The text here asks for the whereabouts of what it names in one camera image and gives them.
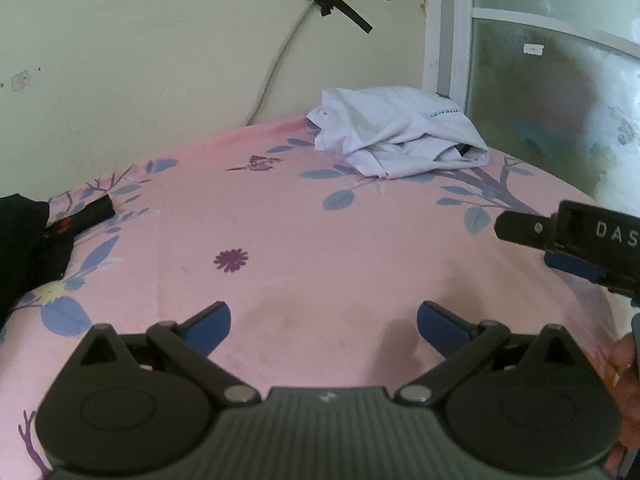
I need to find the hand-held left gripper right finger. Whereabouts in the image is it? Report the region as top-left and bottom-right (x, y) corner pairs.
(397, 300), (597, 407)

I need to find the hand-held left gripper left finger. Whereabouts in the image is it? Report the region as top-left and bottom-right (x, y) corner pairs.
(60, 301), (262, 407)

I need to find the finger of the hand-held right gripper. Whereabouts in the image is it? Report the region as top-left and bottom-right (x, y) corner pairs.
(545, 252), (640, 307)
(493, 210), (558, 252)

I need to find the white shirt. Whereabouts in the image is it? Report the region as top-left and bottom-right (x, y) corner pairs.
(306, 86), (491, 180)

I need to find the black garment with red label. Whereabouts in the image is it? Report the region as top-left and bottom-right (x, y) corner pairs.
(0, 194), (117, 322)

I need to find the person's right hand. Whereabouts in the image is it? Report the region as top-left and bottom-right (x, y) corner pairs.
(606, 332), (640, 411)

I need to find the pink floral bedsheet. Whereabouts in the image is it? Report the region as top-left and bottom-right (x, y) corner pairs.
(0, 112), (640, 480)

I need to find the frosted glass sliding door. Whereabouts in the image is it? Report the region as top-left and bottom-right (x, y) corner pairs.
(422, 0), (640, 213)

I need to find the grey wall cable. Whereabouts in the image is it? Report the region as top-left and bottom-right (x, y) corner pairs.
(245, 2), (313, 127)

